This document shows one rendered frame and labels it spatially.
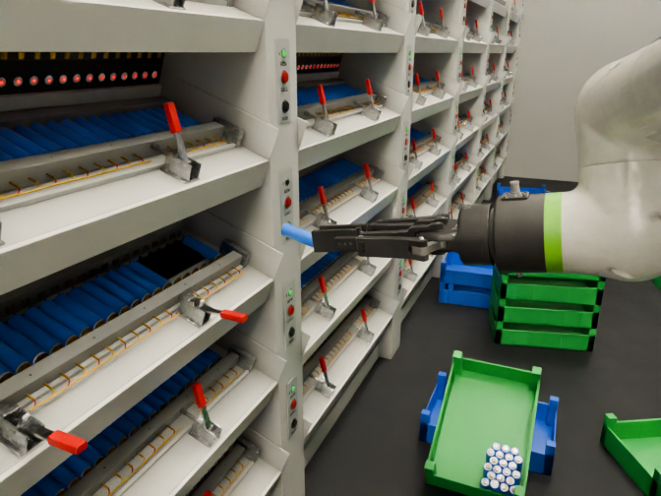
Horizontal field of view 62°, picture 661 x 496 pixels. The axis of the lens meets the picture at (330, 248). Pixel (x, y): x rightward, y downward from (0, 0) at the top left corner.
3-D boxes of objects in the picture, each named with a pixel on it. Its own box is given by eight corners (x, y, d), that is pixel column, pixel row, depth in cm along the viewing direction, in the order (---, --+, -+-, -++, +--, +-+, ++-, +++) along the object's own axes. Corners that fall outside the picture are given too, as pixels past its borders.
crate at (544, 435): (554, 423, 139) (559, 397, 136) (550, 476, 121) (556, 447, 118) (437, 396, 150) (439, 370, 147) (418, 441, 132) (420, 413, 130)
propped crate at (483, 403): (522, 512, 112) (524, 497, 106) (425, 482, 119) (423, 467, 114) (539, 385, 130) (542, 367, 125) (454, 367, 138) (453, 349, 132)
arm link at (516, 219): (546, 291, 60) (551, 264, 68) (542, 188, 57) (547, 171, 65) (489, 290, 63) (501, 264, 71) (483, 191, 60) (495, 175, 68)
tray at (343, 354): (387, 327, 165) (405, 290, 158) (297, 455, 112) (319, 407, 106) (330, 294, 169) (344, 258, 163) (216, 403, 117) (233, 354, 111)
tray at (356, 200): (391, 202, 151) (411, 156, 145) (292, 280, 99) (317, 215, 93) (330, 170, 156) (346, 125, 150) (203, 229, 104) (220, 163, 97)
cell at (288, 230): (288, 220, 78) (329, 237, 76) (285, 232, 78) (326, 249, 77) (281, 224, 76) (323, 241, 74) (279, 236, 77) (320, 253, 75)
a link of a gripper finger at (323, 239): (363, 249, 72) (361, 251, 72) (316, 250, 75) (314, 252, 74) (360, 227, 71) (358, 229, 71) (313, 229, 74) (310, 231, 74)
